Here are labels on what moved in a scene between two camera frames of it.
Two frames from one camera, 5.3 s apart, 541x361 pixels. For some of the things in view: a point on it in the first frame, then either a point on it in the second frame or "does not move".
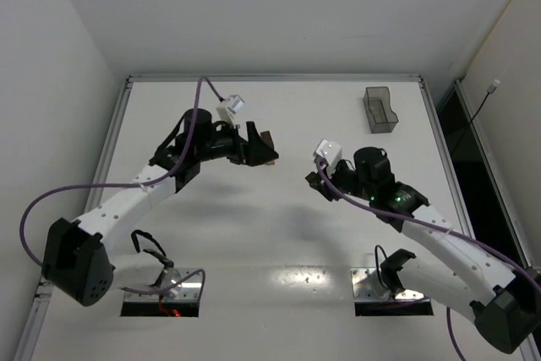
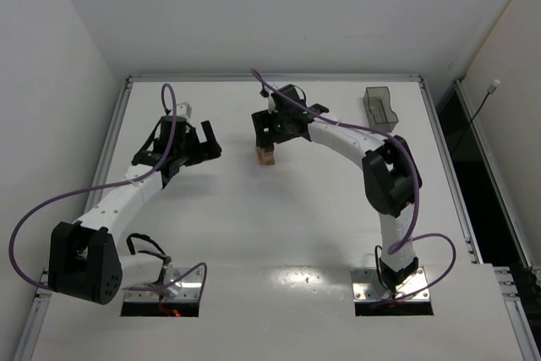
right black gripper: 328,183 → 265,129
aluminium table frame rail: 277,79 does not move
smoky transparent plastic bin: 377,104 does not move
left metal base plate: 188,291 does not move
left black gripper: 245,150 → 196,146
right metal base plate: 363,287 does not move
